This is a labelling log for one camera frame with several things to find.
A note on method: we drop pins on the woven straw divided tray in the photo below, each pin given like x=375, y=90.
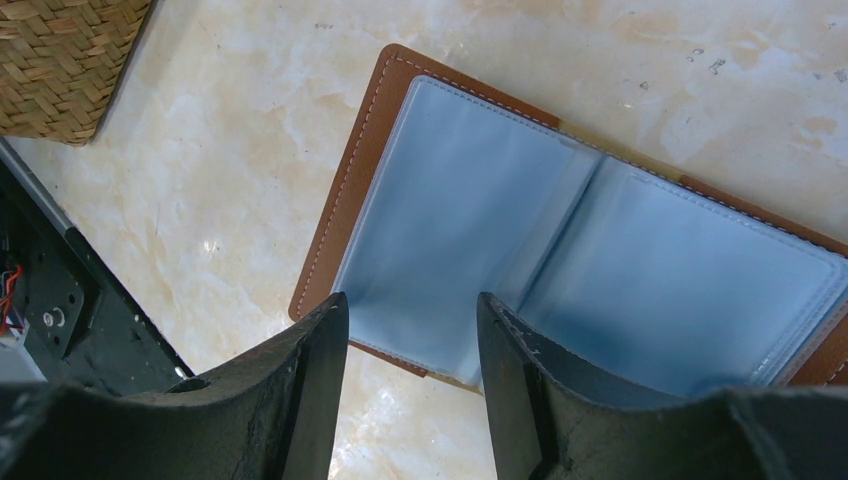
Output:
x=61, y=63

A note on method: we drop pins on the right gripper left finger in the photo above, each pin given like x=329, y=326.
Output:
x=269, y=413

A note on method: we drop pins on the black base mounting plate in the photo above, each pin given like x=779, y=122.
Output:
x=65, y=317

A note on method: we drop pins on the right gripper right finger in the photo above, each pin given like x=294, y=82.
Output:
x=554, y=415

